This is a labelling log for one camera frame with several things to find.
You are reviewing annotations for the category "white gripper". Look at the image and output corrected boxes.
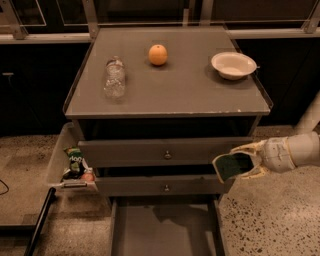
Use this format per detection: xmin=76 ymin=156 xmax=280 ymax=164
xmin=230 ymin=137 xmax=296 ymax=179

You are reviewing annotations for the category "green yellow sponge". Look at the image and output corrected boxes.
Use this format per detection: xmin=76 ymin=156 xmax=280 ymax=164
xmin=212 ymin=153 xmax=253 ymax=183

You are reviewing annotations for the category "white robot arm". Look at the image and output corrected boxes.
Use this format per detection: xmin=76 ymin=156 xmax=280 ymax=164
xmin=231 ymin=91 xmax=320 ymax=173

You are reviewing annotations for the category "grey top drawer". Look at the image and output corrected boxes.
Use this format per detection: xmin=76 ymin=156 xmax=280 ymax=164
xmin=78 ymin=137 xmax=252 ymax=168

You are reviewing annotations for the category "grey drawer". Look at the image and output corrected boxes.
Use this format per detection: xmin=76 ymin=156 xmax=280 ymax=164
xmin=95 ymin=174 xmax=235 ymax=197
xmin=108 ymin=195 xmax=229 ymax=256
xmin=78 ymin=137 xmax=252 ymax=168

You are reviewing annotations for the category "grey middle drawer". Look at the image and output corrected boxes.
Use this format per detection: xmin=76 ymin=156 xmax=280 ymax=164
xmin=95 ymin=174 xmax=235 ymax=197

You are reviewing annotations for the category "grey drawer cabinet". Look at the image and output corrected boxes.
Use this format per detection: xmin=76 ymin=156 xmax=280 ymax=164
xmin=62 ymin=25 xmax=274 ymax=201

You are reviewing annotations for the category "grey bottom drawer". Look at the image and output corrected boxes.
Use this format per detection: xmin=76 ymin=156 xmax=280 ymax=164
xmin=108 ymin=195 xmax=229 ymax=256

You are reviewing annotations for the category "white bowl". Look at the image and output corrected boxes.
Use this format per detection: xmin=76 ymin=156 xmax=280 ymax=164
xmin=211 ymin=52 xmax=257 ymax=81

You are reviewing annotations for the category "orange fruit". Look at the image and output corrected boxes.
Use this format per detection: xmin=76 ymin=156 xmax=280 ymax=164
xmin=148 ymin=44 xmax=168 ymax=66

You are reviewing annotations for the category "clear plastic water bottle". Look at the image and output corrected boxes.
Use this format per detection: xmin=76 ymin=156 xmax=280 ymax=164
xmin=104 ymin=56 xmax=126 ymax=99

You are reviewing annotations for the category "red small can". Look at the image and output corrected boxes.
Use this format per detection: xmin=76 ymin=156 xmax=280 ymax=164
xmin=81 ymin=170 xmax=95 ymax=182

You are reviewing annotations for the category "green snack bag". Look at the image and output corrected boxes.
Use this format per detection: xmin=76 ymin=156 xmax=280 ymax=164
xmin=63 ymin=147 xmax=84 ymax=179

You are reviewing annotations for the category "clear plastic bin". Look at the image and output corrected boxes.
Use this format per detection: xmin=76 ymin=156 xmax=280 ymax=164
xmin=46 ymin=122 xmax=96 ymax=190

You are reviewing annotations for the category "black bar on floor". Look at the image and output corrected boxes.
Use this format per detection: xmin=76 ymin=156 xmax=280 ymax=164
xmin=24 ymin=187 xmax=56 ymax=256

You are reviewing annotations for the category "metal railing frame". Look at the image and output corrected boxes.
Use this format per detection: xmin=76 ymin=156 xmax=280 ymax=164
xmin=1 ymin=0 xmax=320 ymax=44

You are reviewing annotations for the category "black floor cable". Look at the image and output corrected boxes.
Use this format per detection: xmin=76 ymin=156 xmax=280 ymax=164
xmin=0 ymin=179 xmax=10 ymax=196

